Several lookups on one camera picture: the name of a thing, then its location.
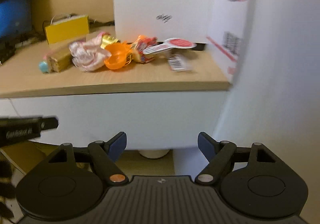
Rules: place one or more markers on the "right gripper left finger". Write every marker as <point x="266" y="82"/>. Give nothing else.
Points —
<point x="104" y="155"/>

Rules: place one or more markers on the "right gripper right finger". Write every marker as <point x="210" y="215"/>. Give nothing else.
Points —
<point x="218" y="154"/>

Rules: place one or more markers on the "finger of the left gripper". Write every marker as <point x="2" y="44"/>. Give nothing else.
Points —
<point x="49" y="123"/>

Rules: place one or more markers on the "teal toy case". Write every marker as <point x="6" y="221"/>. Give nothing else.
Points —
<point x="43" y="67"/>

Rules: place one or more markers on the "white desk drawer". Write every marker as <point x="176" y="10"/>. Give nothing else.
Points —
<point x="150" y="120"/>

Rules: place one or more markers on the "biscuit stick packet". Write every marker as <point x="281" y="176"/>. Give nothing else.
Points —
<point x="59" y="60"/>

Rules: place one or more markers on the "white pink cloth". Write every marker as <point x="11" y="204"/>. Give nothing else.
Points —
<point x="88" y="56"/>

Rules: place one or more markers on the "gold keychain trinket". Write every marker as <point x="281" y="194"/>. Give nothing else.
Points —
<point x="129" y="58"/>

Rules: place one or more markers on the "clear plastic packet with barcode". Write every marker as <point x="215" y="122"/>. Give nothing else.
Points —
<point x="179" y="63"/>

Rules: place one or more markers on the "pink Volcano snack packet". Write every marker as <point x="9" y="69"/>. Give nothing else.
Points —
<point x="107" y="40"/>

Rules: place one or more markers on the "red white keychain charm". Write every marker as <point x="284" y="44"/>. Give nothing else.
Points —
<point x="139" y="45"/>

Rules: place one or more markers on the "white round stool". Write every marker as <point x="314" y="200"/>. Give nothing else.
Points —
<point x="153" y="154"/>

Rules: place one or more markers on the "yellow cardboard box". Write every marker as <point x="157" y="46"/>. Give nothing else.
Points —
<point x="66" y="28"/>

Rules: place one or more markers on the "black computer monitor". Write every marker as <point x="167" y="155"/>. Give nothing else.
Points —
<point x="15" y="18"/>

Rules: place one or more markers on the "white aigo computer case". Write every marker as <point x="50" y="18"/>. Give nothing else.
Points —
<point x="164" y="19"/>

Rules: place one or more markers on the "white leaflet with QR codes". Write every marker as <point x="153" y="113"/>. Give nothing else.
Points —
<point x="226" y="31"/>

